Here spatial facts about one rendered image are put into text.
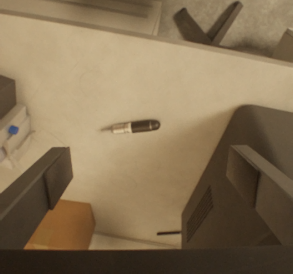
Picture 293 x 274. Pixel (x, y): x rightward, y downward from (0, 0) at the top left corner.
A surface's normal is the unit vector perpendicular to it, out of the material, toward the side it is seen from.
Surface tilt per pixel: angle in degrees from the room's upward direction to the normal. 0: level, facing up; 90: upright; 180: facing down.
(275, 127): 90
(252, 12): 0
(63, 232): 90
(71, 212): 90
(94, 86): 0
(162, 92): 0
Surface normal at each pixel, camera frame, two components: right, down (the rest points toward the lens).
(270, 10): -0.11, 0.63
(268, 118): 0.15, -0.75
